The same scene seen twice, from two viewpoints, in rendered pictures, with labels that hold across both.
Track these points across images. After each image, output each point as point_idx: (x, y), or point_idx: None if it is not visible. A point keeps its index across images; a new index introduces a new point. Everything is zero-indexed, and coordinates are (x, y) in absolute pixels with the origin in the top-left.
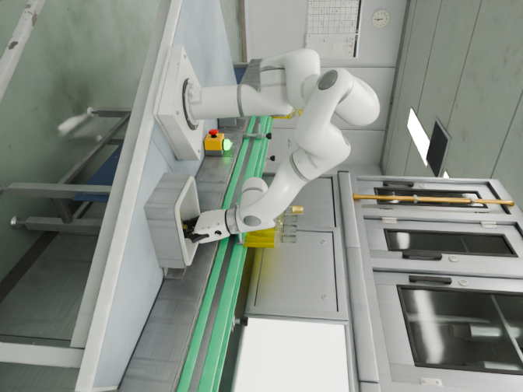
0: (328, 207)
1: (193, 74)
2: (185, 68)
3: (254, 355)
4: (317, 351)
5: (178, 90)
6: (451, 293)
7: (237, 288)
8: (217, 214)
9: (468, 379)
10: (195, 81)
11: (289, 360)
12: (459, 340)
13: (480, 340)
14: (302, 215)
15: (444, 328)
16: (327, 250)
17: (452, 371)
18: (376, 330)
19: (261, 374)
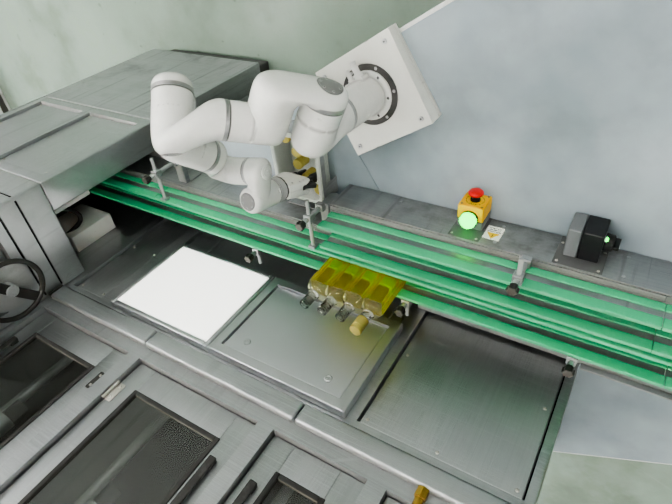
0: (419, 441)
1: (403, 72)
2: (379, 53)
3: (231, 274)
4: (200, 312)
5: (342, 62)
6: (160, 498)
7: (280, 254)
8: (288, 179)
9: (87, 426)
10: (406, 83)
11: (209, 292)
12: (116, 452)
13: (96, 475)
14: (413, 393)
15: (136, 448)
16: (310, 376)
17: (104, 417)
18: (184, 373)
19: (214, 273)
